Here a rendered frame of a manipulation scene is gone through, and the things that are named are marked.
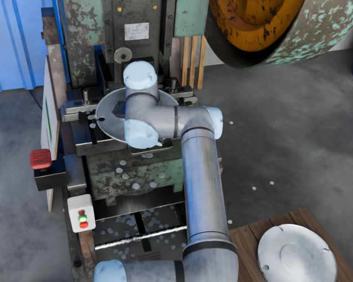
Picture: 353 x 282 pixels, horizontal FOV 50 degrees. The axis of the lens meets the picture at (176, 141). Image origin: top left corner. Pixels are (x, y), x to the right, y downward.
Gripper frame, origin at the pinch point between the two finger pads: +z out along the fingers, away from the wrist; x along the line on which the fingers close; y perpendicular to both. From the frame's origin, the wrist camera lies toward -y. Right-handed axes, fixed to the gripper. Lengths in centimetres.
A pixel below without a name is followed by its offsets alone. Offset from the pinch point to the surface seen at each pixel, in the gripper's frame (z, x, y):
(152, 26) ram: -21.3, 24.5, -9.0
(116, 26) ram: -24.7, 18.1, -16.7
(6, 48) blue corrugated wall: 66, 47, -132
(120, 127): 1.6, 0.6, -11.6
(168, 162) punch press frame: 17.4, 1.5, 3.9
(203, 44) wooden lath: 87, 112, -31
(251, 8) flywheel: -17, 47, 14
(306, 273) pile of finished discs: 42, -9, 62
